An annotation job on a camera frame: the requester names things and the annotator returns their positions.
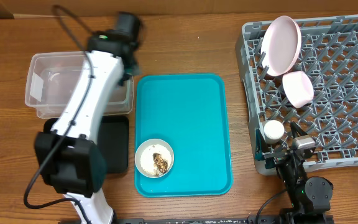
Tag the pink bowl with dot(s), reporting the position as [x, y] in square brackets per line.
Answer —
[298, 88]

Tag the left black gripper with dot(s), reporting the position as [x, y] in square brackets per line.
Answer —
[132, 71]

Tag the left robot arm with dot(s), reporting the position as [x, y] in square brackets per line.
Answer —
[68, 156]

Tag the grey bowl with food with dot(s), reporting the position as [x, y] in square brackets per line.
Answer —
[154, 158]

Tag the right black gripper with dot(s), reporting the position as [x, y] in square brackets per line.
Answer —
[260, 145]

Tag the clear plastic bin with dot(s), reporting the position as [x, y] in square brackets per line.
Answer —
[62, 83]

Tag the teal plastic tray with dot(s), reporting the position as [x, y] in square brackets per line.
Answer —
[188, 111]

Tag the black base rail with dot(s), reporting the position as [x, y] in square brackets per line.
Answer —
[249, 220]

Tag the grey dishwasher rack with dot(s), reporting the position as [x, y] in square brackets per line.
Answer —
[329, 56]

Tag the pink plate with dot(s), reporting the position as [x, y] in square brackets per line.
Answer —
[281, 45]

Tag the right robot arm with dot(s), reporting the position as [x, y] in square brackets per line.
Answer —
[310, 196]

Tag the black plastic tray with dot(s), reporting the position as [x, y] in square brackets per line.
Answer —
[112, 140]

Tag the small white cup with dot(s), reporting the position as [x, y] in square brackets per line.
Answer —
[273, 131]

